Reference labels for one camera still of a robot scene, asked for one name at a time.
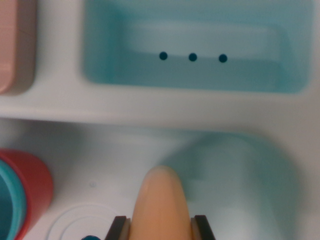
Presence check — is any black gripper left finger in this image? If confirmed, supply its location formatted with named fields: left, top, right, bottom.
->
left=104, top=215, right=132, bottom=240

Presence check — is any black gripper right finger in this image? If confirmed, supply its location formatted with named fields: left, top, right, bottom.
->
left=191, top=214, right=216, bottom=240

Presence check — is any cream toy detergent bottle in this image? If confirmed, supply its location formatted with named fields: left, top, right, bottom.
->
left=128, top=165, right=195, bottom=240

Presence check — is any light blue toy sink unit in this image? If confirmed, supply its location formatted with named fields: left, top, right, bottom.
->
left=0, top=0, right=320, bottom=240

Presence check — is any red mug with handle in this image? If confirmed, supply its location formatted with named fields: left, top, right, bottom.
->
left=0, top=148, right=54, bottom=240

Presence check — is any teal mug with handle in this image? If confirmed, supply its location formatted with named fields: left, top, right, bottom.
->
left=0, top=158, right=27, bottom=240

